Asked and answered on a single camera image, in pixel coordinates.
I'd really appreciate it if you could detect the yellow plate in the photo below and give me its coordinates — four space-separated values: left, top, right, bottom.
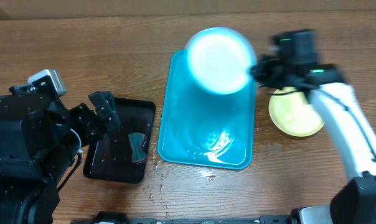
268 87 324 137

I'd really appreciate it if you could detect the dark hourglass sponge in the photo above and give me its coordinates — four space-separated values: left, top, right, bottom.
128 133 147 164

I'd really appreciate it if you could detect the light blue plate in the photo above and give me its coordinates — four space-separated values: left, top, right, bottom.
185 27 257 95

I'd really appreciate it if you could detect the teal plastic tray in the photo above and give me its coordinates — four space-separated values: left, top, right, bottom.
157 50 256 170

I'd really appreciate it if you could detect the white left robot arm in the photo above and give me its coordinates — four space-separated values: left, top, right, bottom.
0 91 121 223

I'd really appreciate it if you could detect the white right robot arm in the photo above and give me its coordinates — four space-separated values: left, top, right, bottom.
250 56 376 223

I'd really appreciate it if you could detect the black rectangular water tray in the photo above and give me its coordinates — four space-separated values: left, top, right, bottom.
83 98 156 184

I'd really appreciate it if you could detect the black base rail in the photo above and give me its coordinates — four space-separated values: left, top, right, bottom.
70 210 332 224

